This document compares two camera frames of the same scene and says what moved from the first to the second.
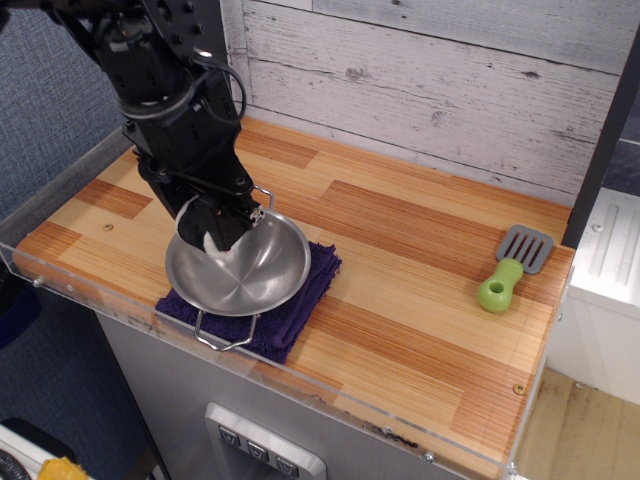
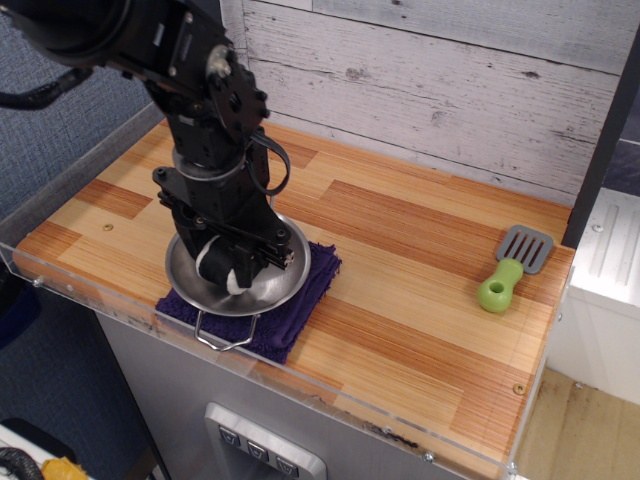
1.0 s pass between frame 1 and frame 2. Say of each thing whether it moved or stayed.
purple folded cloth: stayed
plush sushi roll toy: moved
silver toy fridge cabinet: stayed
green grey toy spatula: stayed
